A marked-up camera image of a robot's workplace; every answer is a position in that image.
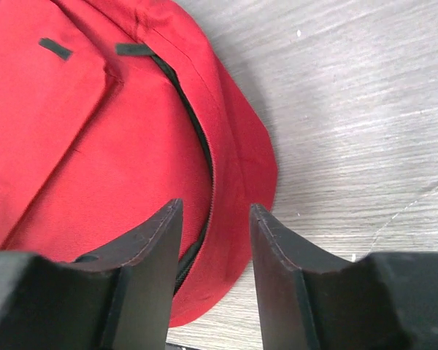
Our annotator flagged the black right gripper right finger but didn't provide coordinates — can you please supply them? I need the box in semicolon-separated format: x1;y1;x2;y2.
250;204;438;349

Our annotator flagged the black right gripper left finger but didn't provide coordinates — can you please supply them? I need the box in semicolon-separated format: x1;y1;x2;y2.
0;199;183;349

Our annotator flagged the red student backpack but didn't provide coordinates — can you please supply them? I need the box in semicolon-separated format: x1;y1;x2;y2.
0;1;277;327

